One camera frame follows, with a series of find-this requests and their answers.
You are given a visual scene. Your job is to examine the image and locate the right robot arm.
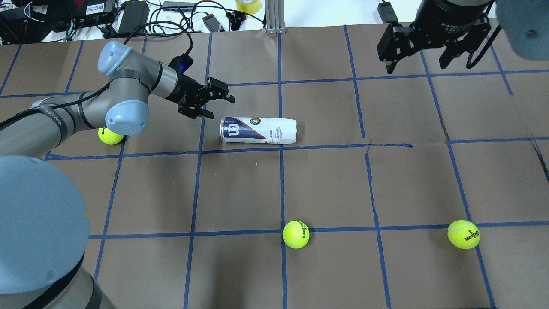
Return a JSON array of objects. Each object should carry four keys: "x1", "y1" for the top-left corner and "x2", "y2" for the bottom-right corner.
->
[{"x1": 377, "y1": 0, "x2": 549, "y2": 74}]

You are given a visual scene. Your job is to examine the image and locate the black power adapter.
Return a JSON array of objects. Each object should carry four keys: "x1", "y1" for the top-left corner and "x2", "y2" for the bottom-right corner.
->
[{"x1": 118, "y1": 0, "x2": 149, "y2": 37}]

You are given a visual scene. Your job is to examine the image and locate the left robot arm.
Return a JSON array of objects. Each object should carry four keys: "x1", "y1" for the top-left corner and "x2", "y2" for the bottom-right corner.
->
[{"x1": 1, "y1": 41, "x2": 235, "y2": 309}]

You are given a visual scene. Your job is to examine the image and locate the yellow tape roll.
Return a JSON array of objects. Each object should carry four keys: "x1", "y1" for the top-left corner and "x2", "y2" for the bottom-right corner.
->
[{"x1": 235, "y1": 0, "x2": 262, "y2": 15}]

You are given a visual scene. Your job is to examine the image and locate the aluminium frame post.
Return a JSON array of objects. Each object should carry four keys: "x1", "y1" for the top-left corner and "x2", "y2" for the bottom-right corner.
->
[{"x1": 265, "y1": 0, "x2": 287, "y2": 34}]

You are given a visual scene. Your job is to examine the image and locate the yellow tennis ball lower right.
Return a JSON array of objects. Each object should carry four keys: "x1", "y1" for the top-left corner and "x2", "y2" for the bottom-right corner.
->
[{"x1": 447, "y1": 219, "x2": 481, "y2": 250}]

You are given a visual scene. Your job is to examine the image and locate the yellow tennis ball centre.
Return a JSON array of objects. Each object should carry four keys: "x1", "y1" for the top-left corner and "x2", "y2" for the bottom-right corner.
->
[{"x1": 282, "y1": 220, "x2": 310, "y2": 250}]

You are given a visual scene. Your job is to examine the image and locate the grey usb hub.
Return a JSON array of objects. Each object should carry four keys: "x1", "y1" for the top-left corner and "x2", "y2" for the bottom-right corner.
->
[{"x1": 161, "y1": 1, "x2": 195, "y2": 12}]

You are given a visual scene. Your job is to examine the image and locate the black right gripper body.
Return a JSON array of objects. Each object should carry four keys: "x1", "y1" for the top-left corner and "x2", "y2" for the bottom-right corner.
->
[{"x1": 410, "y1": 19, "x2": 492, "y2": 53}]

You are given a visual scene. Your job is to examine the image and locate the white Wilson tennis ball can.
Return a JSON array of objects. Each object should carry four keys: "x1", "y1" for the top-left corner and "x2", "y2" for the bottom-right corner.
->
[{"x1": 220, "y1": 117, "x2": 298, "y2": 145}]

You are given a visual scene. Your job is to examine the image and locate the yellow tennis ball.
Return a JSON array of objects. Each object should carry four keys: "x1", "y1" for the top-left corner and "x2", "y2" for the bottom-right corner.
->
[
  {"x1": 447, "y1": 219, "x2": 481, "y2": 250},
  {"x1": 282, "y1": 220, "x2": 310, "y2": 250},
  {"x1": 97, "y1": 127, "x2": 124, "y2": 145}
]

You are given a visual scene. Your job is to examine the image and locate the yellow tennis ball upper left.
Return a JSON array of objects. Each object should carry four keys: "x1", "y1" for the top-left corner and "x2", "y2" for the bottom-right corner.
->
[{"x1": 97, "y1": 127, "x2": 124, "y2": 145}]

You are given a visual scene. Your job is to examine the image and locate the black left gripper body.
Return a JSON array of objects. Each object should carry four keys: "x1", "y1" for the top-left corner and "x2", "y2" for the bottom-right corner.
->
[{"x1": 174, "y1": 76, "x2": 210, "y2": 108}]

